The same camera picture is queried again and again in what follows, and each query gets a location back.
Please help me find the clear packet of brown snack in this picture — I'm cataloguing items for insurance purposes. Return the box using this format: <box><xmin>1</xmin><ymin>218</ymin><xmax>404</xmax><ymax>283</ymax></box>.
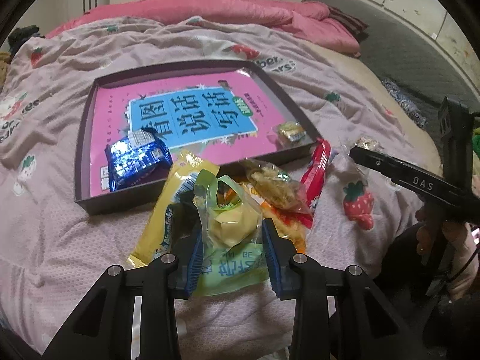
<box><xmin>240</xmin><ymin>157</ymin><xmax>314</xmax><ymax>216</ymax></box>

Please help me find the orange snack packet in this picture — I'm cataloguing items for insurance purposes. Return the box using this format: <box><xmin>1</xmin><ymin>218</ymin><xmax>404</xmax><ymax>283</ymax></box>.
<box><xmin>240</xmin><ymin>182</ymin><xmax>316</xmax><ymax>254</ymax></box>

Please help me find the blue patterned cloth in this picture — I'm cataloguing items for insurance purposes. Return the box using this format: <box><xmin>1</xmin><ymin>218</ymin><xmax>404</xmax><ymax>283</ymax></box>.
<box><xmin>380</xmin><ymin>78</ymin><xmax>428</xmax><ymax>128</ymax></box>

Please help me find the long yellow snack packet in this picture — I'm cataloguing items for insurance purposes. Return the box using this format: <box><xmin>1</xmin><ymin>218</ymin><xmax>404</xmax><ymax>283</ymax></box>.
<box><xmin>125</xmin><ymin>150</ymin><xmax>220</xmax><ymax>269</ymax></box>

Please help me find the person's dark clothed leg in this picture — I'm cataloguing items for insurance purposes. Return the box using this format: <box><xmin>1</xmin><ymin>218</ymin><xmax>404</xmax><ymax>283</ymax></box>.
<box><xmin>371</xmin><ymin>221</ymin><xmax>480</xmax><ymax>360</ymax></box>

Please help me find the black cable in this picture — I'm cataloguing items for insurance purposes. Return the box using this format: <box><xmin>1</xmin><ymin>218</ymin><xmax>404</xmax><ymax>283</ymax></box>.
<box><xmin>444</xmin><ymin>245</ymin><xmax>480</xmax><ymax>286</ymax></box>

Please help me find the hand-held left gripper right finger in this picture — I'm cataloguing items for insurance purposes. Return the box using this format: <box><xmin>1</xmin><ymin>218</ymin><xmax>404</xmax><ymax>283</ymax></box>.
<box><xmin>261</xmin><ymin>217</ymin><xmax>432</xmax><ymax>360</ymax></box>

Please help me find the green snack packet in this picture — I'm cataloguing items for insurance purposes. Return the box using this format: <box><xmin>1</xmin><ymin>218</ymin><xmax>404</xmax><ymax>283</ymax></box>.
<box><xmin>180</xmin><ymin>169</ymin><xmax>274</xmax><ymax>297</ymax></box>

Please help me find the yellow brown cloth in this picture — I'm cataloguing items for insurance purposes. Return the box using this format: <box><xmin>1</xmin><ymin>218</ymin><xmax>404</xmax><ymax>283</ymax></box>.
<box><xmin>0</xmin><ymin>50</ymin><xmax>10</xmax><ymax>87</ymax></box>

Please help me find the dark shallow box tray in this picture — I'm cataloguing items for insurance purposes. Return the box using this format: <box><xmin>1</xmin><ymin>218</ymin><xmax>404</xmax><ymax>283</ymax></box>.
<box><xmin>74</xmin><ymin>59</ymin><xmax>324</xmax><ymax>216</ymax></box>

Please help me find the pink picture book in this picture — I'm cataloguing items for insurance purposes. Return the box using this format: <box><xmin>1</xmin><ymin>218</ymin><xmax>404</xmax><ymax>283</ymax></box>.
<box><xmin>90</xmin><ymin>68</ymin><xmax>312</xmax><ymax>197</ymax></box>

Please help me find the red snack packet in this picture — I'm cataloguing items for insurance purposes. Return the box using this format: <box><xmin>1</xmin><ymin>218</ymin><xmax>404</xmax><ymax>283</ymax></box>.
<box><xmin>298</xmin><ymin>139</ymin><xmax>334</xmax><ymax>214</ymax></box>

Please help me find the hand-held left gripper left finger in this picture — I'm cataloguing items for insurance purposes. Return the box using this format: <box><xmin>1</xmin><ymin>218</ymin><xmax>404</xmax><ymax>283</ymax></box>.
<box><xmin>43</xmin><ymin>229</ymin><xmax>205</xmax><ymax>360</ymax></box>

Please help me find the beige bed sheet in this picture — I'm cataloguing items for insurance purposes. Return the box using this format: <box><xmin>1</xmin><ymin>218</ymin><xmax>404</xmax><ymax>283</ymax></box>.
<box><xmin>311</xmin><ymin>41</ymin><xmax>443</xmax><ymax>166</ymax></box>

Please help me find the dark striped pillow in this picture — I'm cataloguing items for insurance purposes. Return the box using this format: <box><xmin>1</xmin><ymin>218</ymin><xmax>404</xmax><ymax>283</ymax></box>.
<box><xmin>328</xmin><ymin>5</ymin><xmax>370</xmax><ymax>42</ymax></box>

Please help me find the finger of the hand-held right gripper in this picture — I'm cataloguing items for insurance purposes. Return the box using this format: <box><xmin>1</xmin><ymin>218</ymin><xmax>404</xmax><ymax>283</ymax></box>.
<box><xmin>349</xmin><ymin>145</ymin><xmax>451</xmax><ymax>200</ymax></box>

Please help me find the small yellow wrapped candy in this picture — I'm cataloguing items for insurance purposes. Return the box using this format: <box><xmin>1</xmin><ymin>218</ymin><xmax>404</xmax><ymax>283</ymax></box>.
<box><xmin>277</xmin><ymin>120</ymin><xmax>308</xmax><ymax>147</ymax></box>

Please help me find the blue snack packet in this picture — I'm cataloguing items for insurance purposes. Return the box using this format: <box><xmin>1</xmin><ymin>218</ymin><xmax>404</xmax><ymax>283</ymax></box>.
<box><xmin>104</xmin><ymin>127</ymin><xmax>173</xmax><ymax>193</ymax></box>

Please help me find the grey blanket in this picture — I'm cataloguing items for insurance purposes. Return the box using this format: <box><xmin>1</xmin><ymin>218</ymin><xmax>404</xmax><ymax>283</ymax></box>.
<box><xmin>302</xmin><ymin>0</ymin><xmax>480</xmax><ymax>128</ymax></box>

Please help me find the strawberry print blanket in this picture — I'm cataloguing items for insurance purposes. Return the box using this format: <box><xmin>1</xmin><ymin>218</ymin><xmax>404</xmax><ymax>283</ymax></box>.
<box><xmin>0</xmin><ymin>17</ymin><xmax>443</xmax><ymax>360</ymax></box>

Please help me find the pink quilt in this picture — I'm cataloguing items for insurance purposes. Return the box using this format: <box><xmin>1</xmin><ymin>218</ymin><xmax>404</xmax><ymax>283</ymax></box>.
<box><xmin>45</xmin><ymin>0</ymin><xmax>362</xmax><ymax>59</ymax></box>

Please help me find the dark clothes pile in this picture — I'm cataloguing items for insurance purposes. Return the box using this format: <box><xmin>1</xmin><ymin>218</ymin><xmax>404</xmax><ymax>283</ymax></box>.
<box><xmin>8</xmin><ymin>25</ymin><xmax>40</xmax><ymax>46</ymax></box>

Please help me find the person's right hand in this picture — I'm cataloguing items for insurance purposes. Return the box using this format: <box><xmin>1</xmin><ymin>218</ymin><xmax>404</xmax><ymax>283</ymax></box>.
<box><xmin>415</xmin><ymin>204</ymin><xmax>471</xmax><ymax>271</ymax></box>

